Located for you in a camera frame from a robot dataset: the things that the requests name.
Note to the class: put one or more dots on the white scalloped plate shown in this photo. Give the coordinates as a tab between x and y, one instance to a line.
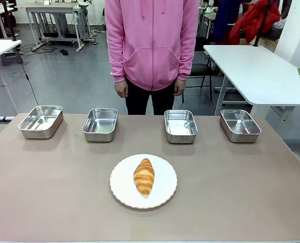
122	182

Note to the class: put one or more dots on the dark blue garment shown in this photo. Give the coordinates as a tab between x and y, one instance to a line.
223	20

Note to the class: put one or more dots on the person's right hand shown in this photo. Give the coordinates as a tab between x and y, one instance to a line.
122	89

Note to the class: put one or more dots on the red jacket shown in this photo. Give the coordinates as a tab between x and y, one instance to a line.
254	20

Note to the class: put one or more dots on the black foot pedal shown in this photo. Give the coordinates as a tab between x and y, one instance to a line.
64	52

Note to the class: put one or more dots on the golden brown croissant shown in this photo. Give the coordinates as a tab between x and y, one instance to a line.
144	177

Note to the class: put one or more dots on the thin black stand pole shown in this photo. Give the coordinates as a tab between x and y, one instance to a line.
262	22

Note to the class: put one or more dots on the pink zip hoodie torso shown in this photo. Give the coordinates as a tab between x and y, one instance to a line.
151	38

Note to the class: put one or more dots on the person's left hand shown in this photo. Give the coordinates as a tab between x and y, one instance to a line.
179	88

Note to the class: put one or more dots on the large white side table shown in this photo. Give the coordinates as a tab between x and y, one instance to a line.
261	73

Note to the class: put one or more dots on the thick black stand pole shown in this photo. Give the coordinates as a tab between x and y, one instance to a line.
9	20

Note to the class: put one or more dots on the black trousers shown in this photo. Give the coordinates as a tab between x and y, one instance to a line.
140	101

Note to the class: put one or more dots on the rectangular stainless steel container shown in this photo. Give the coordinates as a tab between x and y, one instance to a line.
39	122
238	125
180	125
100	124

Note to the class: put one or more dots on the person's right forearm pink sleeve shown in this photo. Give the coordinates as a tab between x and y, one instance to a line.
117	63

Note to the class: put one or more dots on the grey metal workbench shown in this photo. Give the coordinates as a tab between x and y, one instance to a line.
56	17

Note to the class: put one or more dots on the person's left forearm pink sleeve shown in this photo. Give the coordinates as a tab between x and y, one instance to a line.
186	60

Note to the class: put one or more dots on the white power strip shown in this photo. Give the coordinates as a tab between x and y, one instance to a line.
4	118

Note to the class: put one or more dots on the black folding chair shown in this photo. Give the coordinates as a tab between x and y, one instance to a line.
201	68

